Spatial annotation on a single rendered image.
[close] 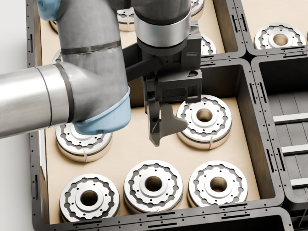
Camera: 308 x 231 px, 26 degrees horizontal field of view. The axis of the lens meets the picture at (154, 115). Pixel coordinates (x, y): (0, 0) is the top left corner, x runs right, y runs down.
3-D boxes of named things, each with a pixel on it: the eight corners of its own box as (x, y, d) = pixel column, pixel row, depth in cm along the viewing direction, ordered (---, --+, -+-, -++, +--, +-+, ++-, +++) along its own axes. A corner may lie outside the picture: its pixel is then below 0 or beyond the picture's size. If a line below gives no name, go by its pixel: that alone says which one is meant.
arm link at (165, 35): (136, 28, 84) (130, -14, 89) (137, 54, 87) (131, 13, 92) (195, 22, 84) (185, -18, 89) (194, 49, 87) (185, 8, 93)
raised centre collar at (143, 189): (140, 200, 113) (140, 198, 113) (137, 174, 116) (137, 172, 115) (169, 196, 114) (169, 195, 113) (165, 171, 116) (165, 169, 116)
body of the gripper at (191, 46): (200, 107, 97) (204, 46, 87) (141, 113, 96) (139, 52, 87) (192, 69, 101) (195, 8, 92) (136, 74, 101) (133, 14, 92)
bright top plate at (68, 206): (58, 228, 111) (57, 227, 110) (61, 175, 116) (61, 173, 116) (118, 227, 111) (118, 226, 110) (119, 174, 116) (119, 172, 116)
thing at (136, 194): (127, 216, 112) (127, 215, 111) (121, 164, 118) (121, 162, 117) (186, 209, 113) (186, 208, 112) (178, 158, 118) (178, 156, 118)
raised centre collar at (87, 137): (70, 142, 120) (70, 140, 119) (69, 119, 122) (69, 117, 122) (98, 140, 120) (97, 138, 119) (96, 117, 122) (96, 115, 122)
